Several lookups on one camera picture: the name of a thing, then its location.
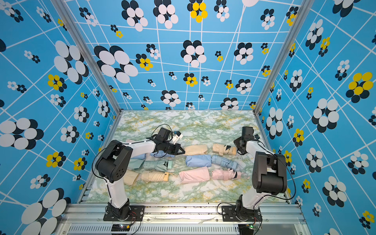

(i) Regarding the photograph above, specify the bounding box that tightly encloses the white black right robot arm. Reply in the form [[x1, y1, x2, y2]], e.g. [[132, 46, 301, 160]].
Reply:
[[234, 126, 287, 221]]

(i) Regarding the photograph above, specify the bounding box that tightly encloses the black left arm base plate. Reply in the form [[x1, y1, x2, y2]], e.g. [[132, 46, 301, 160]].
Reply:
[[103, 204, 146, 222]]

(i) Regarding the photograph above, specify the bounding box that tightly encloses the aluminium front rail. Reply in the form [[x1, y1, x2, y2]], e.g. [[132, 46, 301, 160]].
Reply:
[[55, 203, 310, 235]]

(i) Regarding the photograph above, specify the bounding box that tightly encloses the blue sleeved umbrella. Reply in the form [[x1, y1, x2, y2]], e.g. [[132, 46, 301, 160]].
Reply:
[[131, 154, 146, 160], [186, 155, 212, 167]]

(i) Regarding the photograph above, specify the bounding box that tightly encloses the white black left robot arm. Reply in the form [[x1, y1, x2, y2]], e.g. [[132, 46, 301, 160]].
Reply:
[[92, 128, 185, 221]]

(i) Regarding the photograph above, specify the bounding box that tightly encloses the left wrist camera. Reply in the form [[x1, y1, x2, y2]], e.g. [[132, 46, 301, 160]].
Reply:
[[171, 131, 183, 144]]

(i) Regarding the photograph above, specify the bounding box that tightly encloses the aluminium corner post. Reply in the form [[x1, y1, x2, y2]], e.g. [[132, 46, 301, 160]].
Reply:
[[52, 1, 121, 115], [255, 0, 314, 115]]

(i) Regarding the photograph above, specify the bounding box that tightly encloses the aluminium corner post right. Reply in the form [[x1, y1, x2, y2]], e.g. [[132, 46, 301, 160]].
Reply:
[[255, 0, 314, 115]]

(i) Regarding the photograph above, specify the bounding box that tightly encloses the beige umbrella sleeve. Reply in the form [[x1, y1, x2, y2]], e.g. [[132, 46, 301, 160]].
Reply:
[[123, 170, 140, 186]]

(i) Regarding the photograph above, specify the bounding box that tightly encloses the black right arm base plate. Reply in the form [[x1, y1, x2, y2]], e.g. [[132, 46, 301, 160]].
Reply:
[[221, 206, 262, 223]]

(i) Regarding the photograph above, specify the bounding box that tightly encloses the mint green umbrella sleeve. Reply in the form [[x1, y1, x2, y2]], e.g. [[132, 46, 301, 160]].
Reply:
[[128, 159, 145, 169]]

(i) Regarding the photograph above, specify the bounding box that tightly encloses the beige sleeved umbrella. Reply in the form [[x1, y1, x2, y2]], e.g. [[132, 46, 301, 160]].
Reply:
[[184, 145, 208, 156]]

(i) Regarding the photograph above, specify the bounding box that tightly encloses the aluminium corner post left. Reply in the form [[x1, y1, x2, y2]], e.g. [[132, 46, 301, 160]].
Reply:
[[52, 1, 121, 115]]

